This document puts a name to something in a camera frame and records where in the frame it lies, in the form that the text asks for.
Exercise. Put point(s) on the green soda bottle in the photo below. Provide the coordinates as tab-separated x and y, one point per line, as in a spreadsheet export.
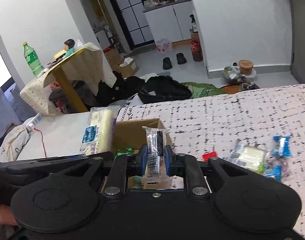
32	59

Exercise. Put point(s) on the black clear-wrapped snack bar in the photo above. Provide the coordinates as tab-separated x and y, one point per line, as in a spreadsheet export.
155	169

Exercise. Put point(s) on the black-patterned white bedspread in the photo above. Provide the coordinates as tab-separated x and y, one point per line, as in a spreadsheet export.
254	117

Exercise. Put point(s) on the green-edged clear pastry packet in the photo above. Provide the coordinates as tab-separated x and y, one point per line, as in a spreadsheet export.
135	182

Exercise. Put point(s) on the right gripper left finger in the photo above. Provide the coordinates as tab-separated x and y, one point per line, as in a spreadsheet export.
125	166

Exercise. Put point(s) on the pink plastic bag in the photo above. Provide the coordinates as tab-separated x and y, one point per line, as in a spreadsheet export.
164	45

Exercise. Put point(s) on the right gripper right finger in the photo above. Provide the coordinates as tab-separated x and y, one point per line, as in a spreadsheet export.
187	167

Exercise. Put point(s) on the small green snack packet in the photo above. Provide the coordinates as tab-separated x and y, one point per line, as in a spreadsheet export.
127	150

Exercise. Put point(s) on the left black slipper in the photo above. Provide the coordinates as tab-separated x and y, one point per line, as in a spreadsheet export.
167	63

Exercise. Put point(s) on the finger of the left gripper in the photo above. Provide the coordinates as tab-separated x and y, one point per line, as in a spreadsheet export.
53	161

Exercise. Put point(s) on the crumpled cream cloth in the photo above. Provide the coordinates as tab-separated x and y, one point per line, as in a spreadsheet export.
13	144

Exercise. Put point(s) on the yellow table leg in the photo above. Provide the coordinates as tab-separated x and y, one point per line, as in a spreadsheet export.
68	90

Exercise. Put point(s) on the plastic bag of items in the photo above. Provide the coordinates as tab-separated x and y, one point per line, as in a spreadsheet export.
231	74

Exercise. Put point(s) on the white cake snack packet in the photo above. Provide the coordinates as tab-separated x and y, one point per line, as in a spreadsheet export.
100	126

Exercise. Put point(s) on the person's left hand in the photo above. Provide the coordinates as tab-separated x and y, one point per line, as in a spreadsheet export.
6	216

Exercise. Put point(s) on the green cartoon rug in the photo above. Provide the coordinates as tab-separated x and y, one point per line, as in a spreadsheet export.
200	90

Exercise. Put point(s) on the brown cardboard box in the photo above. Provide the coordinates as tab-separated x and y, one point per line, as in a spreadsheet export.
131	133

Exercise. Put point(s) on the white kitchen cabinet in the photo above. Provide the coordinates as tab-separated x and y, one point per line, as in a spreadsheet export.
171	21

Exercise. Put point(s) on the cream cake packet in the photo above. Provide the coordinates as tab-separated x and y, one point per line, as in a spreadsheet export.
248	157

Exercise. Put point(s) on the dark red bottle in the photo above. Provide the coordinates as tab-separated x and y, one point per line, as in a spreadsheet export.
196	50

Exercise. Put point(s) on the doll figurine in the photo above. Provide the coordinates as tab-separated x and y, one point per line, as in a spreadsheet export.
69	47

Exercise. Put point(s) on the floor cardboard box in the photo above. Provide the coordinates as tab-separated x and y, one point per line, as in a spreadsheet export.
128	67

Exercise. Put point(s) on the red snack bar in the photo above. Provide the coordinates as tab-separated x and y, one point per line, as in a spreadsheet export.
209	155

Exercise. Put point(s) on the black clothes pile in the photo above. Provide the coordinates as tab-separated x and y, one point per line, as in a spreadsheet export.
156	89

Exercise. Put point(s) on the white power strip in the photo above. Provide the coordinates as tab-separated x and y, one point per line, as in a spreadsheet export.
32	122

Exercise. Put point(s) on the blue candy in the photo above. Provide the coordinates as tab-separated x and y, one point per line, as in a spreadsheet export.
281	147
274	173

